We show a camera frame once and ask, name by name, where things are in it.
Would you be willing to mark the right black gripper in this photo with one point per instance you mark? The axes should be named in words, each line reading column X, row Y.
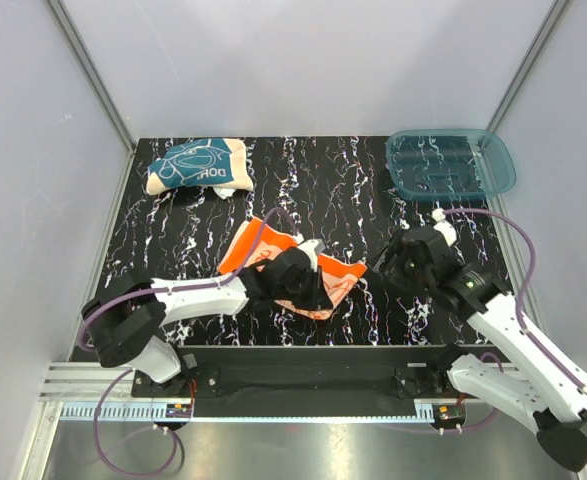
column 394, row 271

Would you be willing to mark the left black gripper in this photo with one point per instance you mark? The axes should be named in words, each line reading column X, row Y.
column 317, row 298

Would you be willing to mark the orange Doraemon towel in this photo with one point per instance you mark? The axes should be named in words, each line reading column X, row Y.
column 254, row 242

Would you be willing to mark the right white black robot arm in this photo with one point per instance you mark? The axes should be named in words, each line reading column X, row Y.
column 551, row 398

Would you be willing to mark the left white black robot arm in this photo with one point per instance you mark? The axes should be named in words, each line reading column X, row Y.
column 120, row 323

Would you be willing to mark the blue transparent plastic tray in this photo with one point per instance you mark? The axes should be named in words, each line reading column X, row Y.
column 449, row 164

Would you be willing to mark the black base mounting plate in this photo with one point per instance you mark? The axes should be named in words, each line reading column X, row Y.
column 328, row 365

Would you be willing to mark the teal Doraemon towel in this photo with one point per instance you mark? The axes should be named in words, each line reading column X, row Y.
column 219, row 163

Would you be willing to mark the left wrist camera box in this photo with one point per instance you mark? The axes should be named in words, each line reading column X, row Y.
column 312, row 248

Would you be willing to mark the aluminium rail frame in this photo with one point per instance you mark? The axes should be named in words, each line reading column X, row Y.
column 87, row 381

